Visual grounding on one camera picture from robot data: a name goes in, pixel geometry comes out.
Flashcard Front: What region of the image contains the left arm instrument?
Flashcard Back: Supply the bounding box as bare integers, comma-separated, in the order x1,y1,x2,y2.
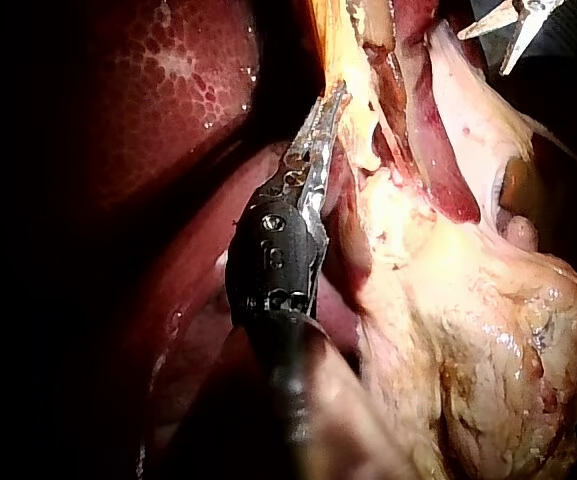
225,148,330,327

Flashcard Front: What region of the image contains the left arm instrument jaw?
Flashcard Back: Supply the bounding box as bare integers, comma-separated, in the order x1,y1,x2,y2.
289,95,331,162
299,81,353,224

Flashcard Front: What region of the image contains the right arm instrument jaw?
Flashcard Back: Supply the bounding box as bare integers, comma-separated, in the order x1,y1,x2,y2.
456,0,525,42
498,0,565,77

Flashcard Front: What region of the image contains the gallbladder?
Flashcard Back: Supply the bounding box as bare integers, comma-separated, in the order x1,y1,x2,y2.
309,0,385,174

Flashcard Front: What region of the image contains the thin tube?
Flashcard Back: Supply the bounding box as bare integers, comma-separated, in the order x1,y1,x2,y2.
356,0,398,52
364,43,423,177

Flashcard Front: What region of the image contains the dark red liver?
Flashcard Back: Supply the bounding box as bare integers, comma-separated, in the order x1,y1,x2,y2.
85,0,484,480

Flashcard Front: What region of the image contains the pale fatty tissue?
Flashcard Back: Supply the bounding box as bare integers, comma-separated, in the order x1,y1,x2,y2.
317,18,577,480

